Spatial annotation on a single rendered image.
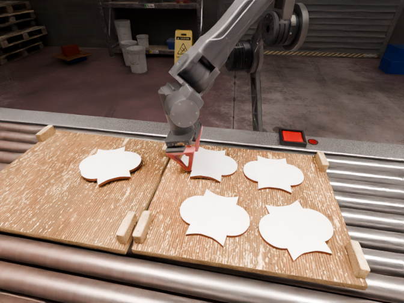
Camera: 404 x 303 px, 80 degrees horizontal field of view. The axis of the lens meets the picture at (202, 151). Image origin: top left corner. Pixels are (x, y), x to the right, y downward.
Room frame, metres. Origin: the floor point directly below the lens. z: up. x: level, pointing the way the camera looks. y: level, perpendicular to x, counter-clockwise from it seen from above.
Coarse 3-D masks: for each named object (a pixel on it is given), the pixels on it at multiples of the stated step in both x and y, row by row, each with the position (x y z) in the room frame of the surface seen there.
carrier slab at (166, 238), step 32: (256, 160) 0.51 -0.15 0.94; (288, 160) 0.51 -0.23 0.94; (160, 192) 0.39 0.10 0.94; (192, 192) 0.39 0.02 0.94; (224, 192) 0.39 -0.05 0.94; (256, 192) 0.39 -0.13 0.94; (320, 192) 0.39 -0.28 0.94; (160, 224) 0.30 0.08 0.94; (256, 224) 0.30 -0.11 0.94; (160, 256) 0.24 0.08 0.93; (192, 256) 0.23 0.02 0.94; (224, 256) 0.23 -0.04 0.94; (256, 256) 0.23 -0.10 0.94; (288, 256) 0.23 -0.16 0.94; (320, 256) 0.23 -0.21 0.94; (352, 288) 0.18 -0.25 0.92
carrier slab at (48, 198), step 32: (32, 160) 0.51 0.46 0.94; (64, 160) 0.51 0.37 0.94; (160, 160) 0.51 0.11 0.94; (0, 192) 0.39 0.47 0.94; (32, 192) 0.39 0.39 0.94; (64, 192) 0.39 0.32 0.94; (96, 192) 0.39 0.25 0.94; (128, 192) 0.39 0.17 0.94; (0, 224) 0.30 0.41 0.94; (32, 224) 0.30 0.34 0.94; (64, 224) 0.30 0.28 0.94; (96, 224) 0.30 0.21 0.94
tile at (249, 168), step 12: (252, 168) 0.46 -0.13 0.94; (264, 168) 0.46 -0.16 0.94; (276, 168) 0.46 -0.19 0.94; (288, 168) 0.46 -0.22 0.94; (252, 180) 0.42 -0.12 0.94; (264, 180) 0.42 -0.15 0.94; (276, 180) 0.42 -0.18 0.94; (288, 180) 0.42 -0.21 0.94; (300, 180) 0.42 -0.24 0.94; (288, 192) 0.38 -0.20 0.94
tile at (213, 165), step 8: (200, 152) 0.52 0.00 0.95; (208, 152) 0.53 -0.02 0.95; (216, 152) 0.53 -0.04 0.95; (224, 152) 0.53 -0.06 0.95; (184, 160) 0.49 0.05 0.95; (200, 160) 0.49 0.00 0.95; (208, 160) 0.49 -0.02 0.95; (216, 160) 0.49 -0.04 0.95; (224, 160) 0.49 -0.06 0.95; (232, 160) 0.50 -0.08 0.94; (192, 168) 0.46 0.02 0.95; (200, 168) 0.46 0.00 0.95; (208, 168) 0.46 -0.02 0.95; (216, 168) 0.46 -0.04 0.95; (224, 168) 0.46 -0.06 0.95; (232, 168) 0.46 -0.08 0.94; (192, 176) 0.43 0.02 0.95; (200, 176) 0.43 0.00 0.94; (208, 176) 0.43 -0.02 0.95; (216, 176) 0.43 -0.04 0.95; (224, 176) 0.44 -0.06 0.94
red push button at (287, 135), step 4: (284, 132) 0.66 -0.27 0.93; (288, 132) 0.66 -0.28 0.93; (292, 132) 0.66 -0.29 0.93; (296, 132) 0.66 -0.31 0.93; (300, 132) 0.66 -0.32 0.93; (284, 136) 0.63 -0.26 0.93; (288, 136) 0.63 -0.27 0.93; (292, 136) 0.63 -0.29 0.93; (296, 136) 0.63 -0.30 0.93; (300, 136) 0.63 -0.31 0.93; (288, 140) 0.61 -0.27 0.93; (292, 140) 0.61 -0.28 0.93; (296, 140) 0.61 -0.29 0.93; (300, 140) 0.61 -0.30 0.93
